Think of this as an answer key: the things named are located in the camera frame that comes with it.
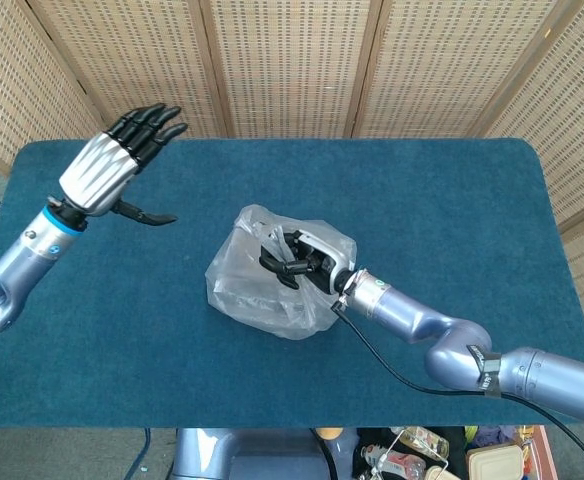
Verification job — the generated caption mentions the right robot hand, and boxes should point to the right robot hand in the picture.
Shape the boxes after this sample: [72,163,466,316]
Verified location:
[259,225,358,296]

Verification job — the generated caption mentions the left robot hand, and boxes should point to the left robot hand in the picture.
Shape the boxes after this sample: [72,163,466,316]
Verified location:
[59,103,189,228]

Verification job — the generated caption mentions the clear plastic bag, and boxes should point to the clear plastic bag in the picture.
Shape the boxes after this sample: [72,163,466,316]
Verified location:
[205,203,358,342]

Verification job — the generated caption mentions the blue cloth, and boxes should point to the blue cloth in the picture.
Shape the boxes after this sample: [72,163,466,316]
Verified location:
[473,426,514,450]

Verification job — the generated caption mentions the blue carpet table mat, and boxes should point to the blue carpet table mat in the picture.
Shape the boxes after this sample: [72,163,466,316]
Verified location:
[0,137,584,430]

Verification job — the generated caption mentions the woven bamboo folding screen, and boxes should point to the woven bamboo folding screen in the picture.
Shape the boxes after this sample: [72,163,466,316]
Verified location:
[0,0,584,346]

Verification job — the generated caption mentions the clear bottle yellow liquid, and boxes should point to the clear bottle yellow liquid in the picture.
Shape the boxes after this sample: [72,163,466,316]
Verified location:
[390,426,450,459]

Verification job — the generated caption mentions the grey-blue robot torso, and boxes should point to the grey-blue robot torso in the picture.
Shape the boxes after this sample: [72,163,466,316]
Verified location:
[173,427,359,480]

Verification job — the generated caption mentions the clear bottle red label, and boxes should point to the clear bottle red label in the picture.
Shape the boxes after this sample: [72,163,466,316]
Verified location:
[360,443,427,480]

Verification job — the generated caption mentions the beige takeaway box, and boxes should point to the beige takeaway box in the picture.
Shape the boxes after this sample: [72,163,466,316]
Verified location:
[465,443,524,480]

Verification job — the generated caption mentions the pink box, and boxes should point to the pink box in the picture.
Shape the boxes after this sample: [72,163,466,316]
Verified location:
[530,427,557,480]

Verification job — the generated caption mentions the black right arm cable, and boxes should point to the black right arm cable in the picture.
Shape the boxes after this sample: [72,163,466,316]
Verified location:
[332,298,584,480]

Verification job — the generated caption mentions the black torso cable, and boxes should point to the black torso cable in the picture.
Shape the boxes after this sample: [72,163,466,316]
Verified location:
[309,427,341,480]

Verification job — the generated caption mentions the black strap on arm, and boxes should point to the black strap on arm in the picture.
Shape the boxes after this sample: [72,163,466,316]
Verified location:
[465,343,504,400]

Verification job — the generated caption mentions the blue floor cable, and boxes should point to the blue floor cable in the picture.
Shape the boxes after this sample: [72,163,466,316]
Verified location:
[124,427,152,480]

